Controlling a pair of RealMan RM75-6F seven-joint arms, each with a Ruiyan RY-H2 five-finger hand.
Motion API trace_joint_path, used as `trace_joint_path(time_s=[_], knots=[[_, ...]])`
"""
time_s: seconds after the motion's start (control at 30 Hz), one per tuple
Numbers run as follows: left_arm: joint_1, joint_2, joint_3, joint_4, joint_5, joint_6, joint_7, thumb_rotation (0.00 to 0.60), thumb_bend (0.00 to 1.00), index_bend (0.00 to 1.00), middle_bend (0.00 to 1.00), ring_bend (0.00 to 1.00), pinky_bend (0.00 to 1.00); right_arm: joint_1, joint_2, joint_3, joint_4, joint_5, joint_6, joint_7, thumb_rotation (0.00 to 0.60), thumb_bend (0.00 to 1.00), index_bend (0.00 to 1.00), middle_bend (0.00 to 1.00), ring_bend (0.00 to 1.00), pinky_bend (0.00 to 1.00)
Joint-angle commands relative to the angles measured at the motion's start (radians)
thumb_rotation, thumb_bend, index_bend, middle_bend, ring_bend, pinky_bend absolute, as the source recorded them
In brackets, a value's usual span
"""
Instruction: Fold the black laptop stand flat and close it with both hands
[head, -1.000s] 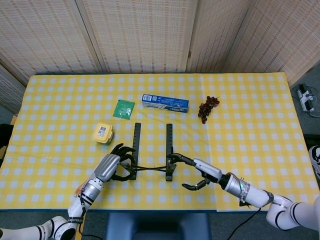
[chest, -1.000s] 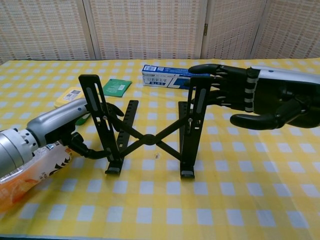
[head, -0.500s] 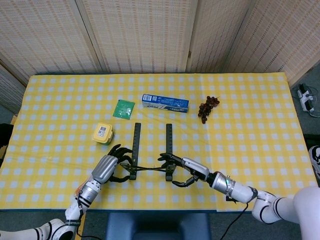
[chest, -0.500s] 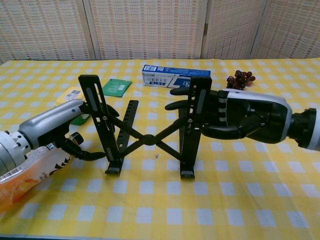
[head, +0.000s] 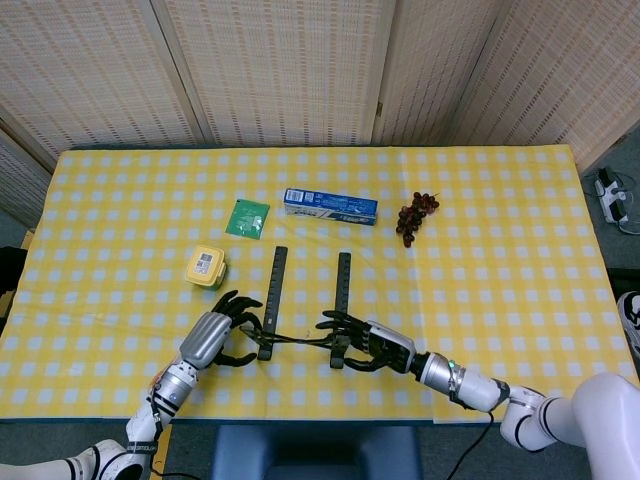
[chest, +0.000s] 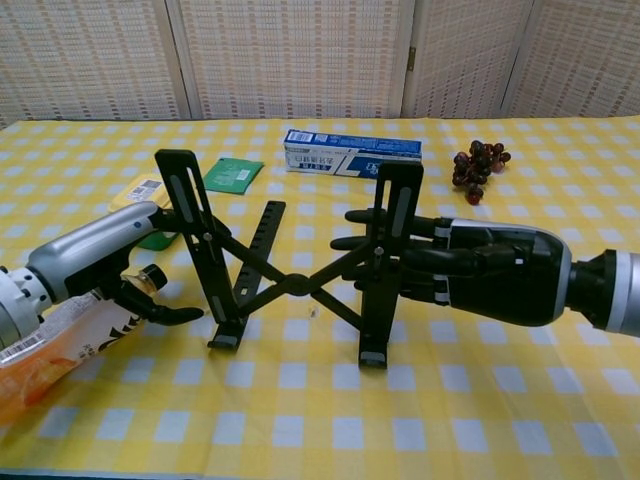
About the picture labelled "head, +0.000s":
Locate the green container yellow lid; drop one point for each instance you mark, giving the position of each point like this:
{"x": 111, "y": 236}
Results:
{"x": 205, "y": 265}

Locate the green sachet packet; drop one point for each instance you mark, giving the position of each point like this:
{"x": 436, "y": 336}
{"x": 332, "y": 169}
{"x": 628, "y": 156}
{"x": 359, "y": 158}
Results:
{"x": 246, "y": 219}

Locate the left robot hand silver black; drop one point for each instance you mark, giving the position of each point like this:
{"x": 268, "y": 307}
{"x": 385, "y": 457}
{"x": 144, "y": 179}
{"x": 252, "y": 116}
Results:
{"x": 205, "y": 340}

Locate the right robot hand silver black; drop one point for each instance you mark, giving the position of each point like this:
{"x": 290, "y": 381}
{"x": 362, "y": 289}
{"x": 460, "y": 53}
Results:
{"x": 387, "y": 350}

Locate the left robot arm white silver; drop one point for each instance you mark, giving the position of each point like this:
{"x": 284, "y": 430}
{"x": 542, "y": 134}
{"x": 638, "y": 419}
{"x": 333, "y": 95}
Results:
{"x": 170, "y": 390}

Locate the black and white shoe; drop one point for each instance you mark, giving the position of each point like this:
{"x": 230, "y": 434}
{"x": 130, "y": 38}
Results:
{"x": 631, "y": 315}

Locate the yellow checkered tablecloth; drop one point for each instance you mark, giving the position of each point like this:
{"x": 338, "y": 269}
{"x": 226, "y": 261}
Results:
{"x": 475, "y": 300}

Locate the white power strip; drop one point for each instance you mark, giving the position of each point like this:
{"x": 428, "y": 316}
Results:
{"x": 611, "y": 197}

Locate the black folding laptop stand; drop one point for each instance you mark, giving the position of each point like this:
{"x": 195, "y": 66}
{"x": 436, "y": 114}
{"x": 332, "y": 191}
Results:
{"x": 276, "y": 285}

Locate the beige woven folding screen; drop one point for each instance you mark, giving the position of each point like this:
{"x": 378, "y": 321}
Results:
{"x": 280, "y": 70}

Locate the red grape bunch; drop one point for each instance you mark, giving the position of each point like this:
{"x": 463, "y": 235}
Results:
{"x": 412, "y": 217}

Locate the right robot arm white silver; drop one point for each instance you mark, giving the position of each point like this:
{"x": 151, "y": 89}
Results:
{"x": 550, "y": 415}

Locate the black object beside table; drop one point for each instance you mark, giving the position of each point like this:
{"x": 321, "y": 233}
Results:
{"x": 10, "y": 260}

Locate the blue robot base seat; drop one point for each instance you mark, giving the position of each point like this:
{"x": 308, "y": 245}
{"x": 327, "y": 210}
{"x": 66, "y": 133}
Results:
{"x": 315, "y": 452}

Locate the blue toothpaste box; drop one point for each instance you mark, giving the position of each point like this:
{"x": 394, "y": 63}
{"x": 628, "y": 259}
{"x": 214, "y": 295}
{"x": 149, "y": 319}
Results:
{"x": 330, "y": 206}

